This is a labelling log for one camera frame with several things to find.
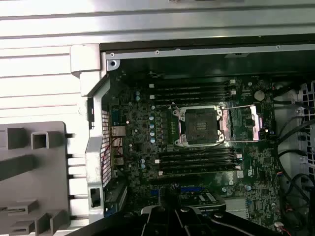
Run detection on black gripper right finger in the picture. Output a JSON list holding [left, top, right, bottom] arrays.
[[175, 183, 215, 236]]

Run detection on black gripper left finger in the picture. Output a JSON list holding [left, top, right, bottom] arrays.
[[134, 183, 176, 236]]

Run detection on CPU socket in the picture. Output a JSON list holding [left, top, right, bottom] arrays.
[[171, 104, 226, 148]]

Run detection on blue expansion slot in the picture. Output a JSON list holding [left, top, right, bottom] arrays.
[[152, 186, 205, 194]]

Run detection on black expansion slot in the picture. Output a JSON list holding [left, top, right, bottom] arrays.
[[149, 175, 215, 184]]

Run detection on silver heatsink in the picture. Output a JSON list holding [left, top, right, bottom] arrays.
[[224, 198, 248, 217]]

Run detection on RAM slot black clips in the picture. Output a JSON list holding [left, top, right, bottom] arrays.
[[158, 159, 234, 169], [154, 96, 232, 105], [154, 85, 232, 94], [158, 148, 234, 157]]

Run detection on green motherboard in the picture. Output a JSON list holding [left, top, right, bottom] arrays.
[[108, 60, 283, 236]]

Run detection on black open PC case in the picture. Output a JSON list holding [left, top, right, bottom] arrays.
[[85, 36, 315, 236]]

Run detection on grey parts rack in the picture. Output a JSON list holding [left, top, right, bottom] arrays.
[[0, 120, 76, 236]]

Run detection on silver disk bay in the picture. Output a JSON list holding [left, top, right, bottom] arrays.
[[273, 81, 315, 138]]

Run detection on black wire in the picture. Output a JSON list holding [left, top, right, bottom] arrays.
[[276, 105, 315, 222]]

